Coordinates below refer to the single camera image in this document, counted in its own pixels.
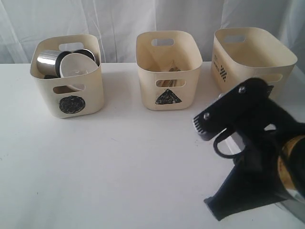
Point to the white curtain backdrop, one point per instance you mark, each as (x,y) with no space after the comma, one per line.
(117,23)

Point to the cream bin with triangle mark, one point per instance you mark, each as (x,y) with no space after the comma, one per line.
(154,52)

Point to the stainless steel table knife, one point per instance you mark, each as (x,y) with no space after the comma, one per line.
(166,83)

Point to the cream bin with circle mark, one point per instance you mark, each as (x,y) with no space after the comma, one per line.
(70,96)

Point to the dark wooden chopstick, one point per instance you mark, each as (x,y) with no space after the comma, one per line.
(174,69)

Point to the white plastic bowl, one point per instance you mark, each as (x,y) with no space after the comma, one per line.
(75,64)

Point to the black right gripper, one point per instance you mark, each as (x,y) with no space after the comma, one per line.
(275,156)

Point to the stainless steel bowl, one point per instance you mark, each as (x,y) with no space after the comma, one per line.
(86,52)

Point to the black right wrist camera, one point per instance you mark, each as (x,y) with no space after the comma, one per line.
(230,107)

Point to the cream bin with square mark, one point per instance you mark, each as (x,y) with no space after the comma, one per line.
(243,53)

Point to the white square plate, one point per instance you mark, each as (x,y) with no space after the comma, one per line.
(235,144)

